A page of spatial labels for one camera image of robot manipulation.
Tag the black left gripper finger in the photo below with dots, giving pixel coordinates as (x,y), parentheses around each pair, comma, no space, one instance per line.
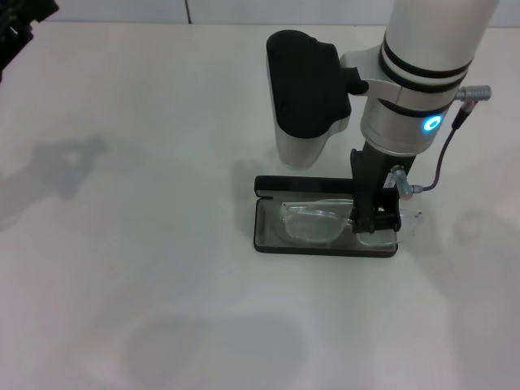
(16,16)

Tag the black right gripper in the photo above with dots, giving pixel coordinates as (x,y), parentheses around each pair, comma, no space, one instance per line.
(371,170)

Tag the clear white glasses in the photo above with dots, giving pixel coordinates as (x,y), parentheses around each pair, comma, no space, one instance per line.
(308,227)

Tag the black glasses case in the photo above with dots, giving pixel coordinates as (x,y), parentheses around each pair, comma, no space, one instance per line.
(300,185)

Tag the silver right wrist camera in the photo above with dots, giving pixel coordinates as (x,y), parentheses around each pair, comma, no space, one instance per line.
(304,81)

